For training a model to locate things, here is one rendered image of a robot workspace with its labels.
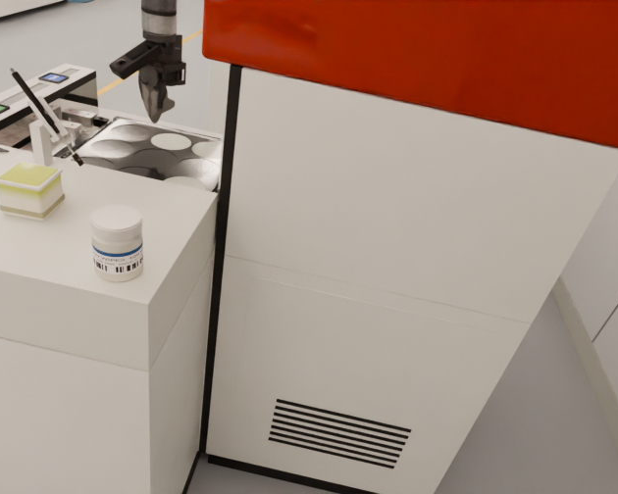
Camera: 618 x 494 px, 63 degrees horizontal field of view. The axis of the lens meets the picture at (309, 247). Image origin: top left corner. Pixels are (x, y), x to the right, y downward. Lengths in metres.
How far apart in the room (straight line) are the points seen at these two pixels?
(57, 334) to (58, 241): 0.15
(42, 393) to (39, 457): 0.21
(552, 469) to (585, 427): 0.29
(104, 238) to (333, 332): 0.61
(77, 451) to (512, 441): 1.50
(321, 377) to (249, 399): 0.22
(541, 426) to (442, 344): 1.07
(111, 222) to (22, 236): 0.20
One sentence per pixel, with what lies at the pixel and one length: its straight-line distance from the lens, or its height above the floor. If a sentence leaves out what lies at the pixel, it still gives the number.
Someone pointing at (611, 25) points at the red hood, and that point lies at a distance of 0.94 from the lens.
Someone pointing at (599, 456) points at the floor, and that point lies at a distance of 2.27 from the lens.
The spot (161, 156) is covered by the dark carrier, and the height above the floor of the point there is 0.90.
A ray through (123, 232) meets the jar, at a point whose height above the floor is 1.05.
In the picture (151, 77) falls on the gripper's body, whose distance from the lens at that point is 1.28.
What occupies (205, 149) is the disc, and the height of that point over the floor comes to 0.90.
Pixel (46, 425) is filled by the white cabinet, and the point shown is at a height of 0.61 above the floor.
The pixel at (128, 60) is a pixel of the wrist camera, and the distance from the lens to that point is 1.25.
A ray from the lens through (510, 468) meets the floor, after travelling 2.03.
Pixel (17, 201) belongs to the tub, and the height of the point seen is 1.00.
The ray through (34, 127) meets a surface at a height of 1.04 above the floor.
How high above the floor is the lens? 1.48
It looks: 34 degrees down
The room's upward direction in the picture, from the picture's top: 12 degrees clockwise
